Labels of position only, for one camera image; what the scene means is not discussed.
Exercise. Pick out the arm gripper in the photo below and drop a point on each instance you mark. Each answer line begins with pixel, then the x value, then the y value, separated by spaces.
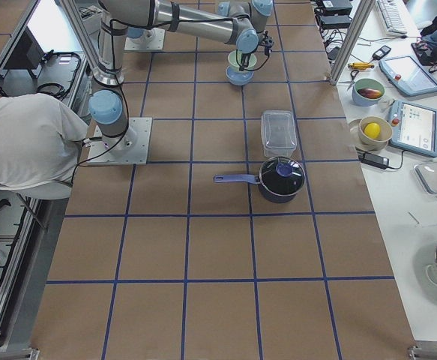
pixel 245 60

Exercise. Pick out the green bowl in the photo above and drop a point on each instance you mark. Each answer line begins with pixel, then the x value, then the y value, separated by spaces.
pixel 233 61

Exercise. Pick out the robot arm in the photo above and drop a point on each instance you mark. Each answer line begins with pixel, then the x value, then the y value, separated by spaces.
pixel 139 34
pixel 238 23

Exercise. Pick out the blue bowl with fruit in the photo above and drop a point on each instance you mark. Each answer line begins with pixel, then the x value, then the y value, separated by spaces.
pixel 367 92

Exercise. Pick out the beige bowl with lemon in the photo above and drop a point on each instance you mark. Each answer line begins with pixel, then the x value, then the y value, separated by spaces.
pixel 385 135

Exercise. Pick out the clear plastic container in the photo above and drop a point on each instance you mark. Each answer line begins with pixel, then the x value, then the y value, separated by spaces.
pixel 278 133

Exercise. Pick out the scissors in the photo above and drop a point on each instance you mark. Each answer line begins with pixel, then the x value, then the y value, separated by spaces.
pixel 353 74

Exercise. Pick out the blue saucepan with lid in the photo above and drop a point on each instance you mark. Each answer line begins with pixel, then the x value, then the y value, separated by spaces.
pixel 279 179

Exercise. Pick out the yellow lemon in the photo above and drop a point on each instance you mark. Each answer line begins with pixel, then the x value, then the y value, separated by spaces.
pixel 372 130

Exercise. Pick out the white keyboard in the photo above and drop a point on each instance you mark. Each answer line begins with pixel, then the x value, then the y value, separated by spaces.
pixel 390 18

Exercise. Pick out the upper teach pendant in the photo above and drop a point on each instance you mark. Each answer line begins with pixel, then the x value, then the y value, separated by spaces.
pixel 408 76

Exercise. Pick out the teach pendant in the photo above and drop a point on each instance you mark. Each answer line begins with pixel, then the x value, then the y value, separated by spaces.
pixel 408 76
pixel 414 128

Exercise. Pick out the black power adapter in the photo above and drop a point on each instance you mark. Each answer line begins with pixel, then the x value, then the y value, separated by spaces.
pixel 374 160

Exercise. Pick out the lower teach pendant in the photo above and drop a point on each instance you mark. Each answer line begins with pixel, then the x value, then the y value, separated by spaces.
pixel 414 128

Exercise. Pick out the black monitor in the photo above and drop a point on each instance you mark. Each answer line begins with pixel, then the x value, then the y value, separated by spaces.
pixel 26 55

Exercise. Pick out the person in white shirt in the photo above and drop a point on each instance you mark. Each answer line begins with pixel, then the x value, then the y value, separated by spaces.
pixel 39 140

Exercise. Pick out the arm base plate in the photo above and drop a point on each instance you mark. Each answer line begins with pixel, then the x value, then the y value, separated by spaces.
pixel 131 149
pixel 154 44

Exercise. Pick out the yellow handled tool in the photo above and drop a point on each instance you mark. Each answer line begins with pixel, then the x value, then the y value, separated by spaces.
pixel 360 66

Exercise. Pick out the aluminium frame post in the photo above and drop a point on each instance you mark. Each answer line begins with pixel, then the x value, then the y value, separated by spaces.
pixel 362 13

